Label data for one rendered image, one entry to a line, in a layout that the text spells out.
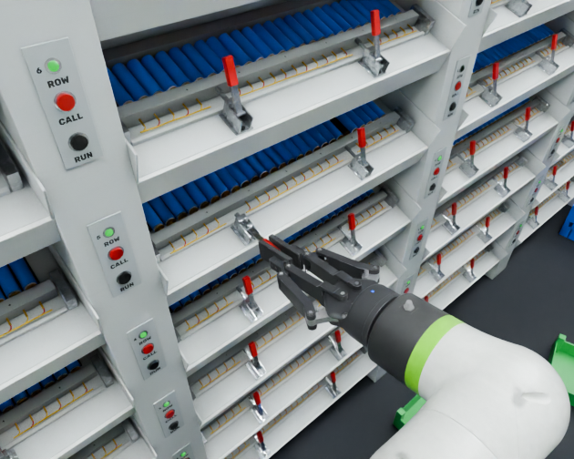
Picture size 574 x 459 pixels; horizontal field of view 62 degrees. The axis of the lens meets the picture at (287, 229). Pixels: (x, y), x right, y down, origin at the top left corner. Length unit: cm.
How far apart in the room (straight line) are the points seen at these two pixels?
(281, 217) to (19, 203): 40
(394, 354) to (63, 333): 42
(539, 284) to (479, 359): 166
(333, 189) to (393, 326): 38
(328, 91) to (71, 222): 40
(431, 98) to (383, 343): 57
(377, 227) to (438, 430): 69
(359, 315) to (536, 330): 146
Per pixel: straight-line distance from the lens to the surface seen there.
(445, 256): 162
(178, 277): 72
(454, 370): 50
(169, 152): 60
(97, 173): 55
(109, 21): 51
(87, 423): 85
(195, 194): 77
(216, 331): 89
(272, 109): 68
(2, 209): 57
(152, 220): 74
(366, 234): 107
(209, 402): 104
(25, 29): 48
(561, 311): 209
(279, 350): 109
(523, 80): 137
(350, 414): 161
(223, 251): 74
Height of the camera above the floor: 142
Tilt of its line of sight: 42 degrees down
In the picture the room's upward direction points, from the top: straight up
